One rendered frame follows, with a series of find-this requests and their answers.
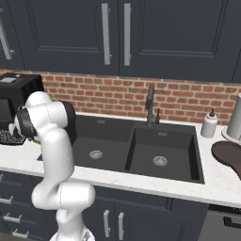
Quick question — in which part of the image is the brown pan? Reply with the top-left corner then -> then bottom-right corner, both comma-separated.
210,140 -> 241,181

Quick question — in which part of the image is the silver upper cupboard handle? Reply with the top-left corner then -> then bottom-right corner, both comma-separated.
100,2 -> 113,66
122,2 -> 133,67
0,8 -> 16,61

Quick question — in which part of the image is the grey dishwasher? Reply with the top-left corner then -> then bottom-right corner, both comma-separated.
197,204 -> 241,241

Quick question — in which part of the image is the dark cupboard door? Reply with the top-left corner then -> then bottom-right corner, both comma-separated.
0,0 -> 26,72
113,202 -> 202,241
82,198 -> 116,241
7,0 -> 121,76
118,0 -> 241,84

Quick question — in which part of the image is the silver cupboard handle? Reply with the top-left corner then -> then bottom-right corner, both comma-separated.
117,212 -> 125,241
100,2 -> 113,66
122,2 -> 133,67
0,8 -> 16,61
103,209 -> 111,238

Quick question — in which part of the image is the dark drawer front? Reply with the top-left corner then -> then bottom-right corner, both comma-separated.
0,208 -> 58,233
0,223 -> 59,241
0,170 -> 45,198
0,187 -> 40,218

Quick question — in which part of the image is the black double sink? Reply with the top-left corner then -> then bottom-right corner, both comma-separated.
36,114 -> 206,185

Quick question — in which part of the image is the black sink tap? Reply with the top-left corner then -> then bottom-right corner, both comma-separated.
144,84 -> 162,127

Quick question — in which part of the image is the grey paper towel roll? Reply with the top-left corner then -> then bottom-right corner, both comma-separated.
220,91 -> 241,143

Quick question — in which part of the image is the silver lower cupboard handle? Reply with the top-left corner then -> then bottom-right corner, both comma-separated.
117,212 -> 125,241
103,209 -> 111,238

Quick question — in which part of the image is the dark upper cupboard door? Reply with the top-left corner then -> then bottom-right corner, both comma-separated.
0,0 -> 26,72
7,0 -> 121,76
118,0 -> 241,84

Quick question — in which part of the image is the dark lower cupboard door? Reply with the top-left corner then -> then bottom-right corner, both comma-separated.
82,198 -> 116,241
113,202 -> 202,241

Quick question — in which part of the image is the black coffee machine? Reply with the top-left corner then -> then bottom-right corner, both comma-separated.
0,72 -> 45,147

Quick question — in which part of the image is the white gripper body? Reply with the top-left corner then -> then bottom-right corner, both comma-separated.
8,122 -> 19,137

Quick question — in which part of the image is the black dishwasher handle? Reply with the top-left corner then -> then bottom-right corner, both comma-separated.
222,216 -> 241,230

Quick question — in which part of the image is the white soap dispenser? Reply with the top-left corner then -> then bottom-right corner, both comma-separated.
200,107 -> 219,139

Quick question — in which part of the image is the dark panel under sink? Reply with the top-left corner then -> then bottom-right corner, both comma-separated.
93,185 -> 174,212

